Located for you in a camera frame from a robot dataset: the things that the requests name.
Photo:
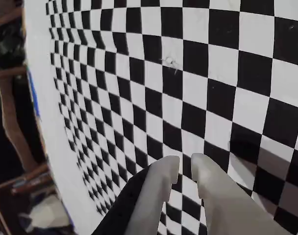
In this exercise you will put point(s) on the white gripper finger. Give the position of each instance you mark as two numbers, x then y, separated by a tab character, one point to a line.
154	191
220	200

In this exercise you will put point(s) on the white faceted penguin figure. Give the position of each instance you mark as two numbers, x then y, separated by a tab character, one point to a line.
46	213

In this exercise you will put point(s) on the black white checkered cloth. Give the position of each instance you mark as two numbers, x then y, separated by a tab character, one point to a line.
212	73

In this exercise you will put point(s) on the brown wooden chair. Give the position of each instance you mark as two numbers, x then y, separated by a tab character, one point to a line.
14	137
7	19

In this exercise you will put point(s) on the blue tape strip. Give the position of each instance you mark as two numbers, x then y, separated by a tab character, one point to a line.
33	95

